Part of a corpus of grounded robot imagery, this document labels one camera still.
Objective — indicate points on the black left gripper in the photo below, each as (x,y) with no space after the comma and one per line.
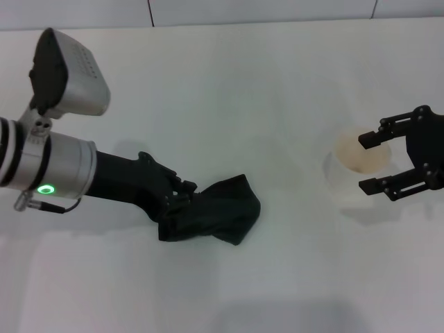
(128,180)

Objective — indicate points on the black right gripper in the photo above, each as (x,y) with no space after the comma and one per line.
(428,145)

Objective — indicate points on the white paper cup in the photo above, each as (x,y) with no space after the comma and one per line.
(341,184)

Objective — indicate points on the dark blue rag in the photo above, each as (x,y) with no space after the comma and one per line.
(222,211)

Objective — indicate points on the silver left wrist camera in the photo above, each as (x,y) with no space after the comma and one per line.
(76,79)

